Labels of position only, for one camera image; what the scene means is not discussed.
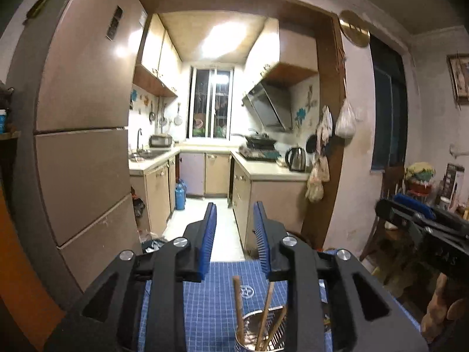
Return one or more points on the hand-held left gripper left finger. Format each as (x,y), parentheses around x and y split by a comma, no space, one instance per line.
(209,242)

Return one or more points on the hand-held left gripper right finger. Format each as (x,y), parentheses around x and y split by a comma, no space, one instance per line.
(262,242)

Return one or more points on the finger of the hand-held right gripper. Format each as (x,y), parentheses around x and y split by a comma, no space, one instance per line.
(388,209)
(414,202)

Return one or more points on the wooden chopstick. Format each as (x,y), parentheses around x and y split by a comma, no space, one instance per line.
(239,308)
(280,319)
(265,311)

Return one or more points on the metal utensil holder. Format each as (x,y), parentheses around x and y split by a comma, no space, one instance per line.
(271,333)

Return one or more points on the person's right hand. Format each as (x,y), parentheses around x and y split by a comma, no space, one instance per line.
(436,308)

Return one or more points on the wooden chair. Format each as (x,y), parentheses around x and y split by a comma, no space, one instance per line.
(394,181)

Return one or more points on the yellow flower bunch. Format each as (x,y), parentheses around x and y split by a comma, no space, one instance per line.
(419,171)

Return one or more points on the stove base cabinets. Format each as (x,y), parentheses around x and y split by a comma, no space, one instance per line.
(271,205)

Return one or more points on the black printed box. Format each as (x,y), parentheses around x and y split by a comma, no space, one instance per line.
(452,183)

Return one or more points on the blue thermos bottle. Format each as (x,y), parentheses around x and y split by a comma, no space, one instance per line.
(179,198)

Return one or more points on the blue grid cutting mat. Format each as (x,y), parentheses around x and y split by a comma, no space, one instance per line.
(220,300)

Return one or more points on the base cabinets under window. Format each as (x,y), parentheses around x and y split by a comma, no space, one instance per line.
(205,172)

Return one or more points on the sink base cabinets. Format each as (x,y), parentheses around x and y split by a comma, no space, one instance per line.
(157,194)

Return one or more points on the beige hanging bags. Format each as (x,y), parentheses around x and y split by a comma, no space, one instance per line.
(318,179)

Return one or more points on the black floor bag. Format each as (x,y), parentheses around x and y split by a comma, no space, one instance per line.
(139,206)

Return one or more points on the gas stove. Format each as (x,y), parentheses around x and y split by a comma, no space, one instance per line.
(258,153)

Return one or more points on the steel electric kettle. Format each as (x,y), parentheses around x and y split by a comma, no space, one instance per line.
(296,159)

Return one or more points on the white plastic bag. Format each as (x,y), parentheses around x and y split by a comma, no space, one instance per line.
(345,121)

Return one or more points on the dark room window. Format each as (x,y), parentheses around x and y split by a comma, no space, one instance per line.
(388,106)

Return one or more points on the black hanging pan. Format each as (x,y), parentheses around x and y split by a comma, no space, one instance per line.
(311,143)

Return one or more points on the pink hanging bag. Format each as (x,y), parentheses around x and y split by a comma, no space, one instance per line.
(324,128)

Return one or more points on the black wok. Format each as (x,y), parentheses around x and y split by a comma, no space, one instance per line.
(260,138)

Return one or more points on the steel sink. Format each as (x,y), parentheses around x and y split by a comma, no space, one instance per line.
(148,154)

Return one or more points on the sink faucet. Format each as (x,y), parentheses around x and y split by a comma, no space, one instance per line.
(139,139)

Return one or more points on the hanging strainer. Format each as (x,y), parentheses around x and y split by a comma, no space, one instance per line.
(177,119)

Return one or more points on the steel range hood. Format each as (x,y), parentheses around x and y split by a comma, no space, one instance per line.
(267,106)

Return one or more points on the hanging ladle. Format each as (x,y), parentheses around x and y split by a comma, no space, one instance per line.
(151,115)

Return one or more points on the kitchen window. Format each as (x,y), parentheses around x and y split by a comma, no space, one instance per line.
(210,102)

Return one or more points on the beige refrigerator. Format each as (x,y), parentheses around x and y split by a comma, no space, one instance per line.
(80,154)

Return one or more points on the cabinet above range hood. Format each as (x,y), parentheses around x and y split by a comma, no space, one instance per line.
(289,51)

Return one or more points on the orange wooden cabinet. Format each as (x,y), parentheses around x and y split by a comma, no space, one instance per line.
(25,282)

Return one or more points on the ceiling light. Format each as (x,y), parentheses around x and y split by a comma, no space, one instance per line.
(223,38)

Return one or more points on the refrigerator sticker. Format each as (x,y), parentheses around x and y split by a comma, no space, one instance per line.
(114,23)

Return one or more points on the framed wall picture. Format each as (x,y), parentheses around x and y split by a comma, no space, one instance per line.
(460,79)

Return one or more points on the round gold wall plate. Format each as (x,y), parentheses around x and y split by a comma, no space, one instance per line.
(354,28)

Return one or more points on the beige wall cabinets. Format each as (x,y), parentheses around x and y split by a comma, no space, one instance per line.
(157,55)

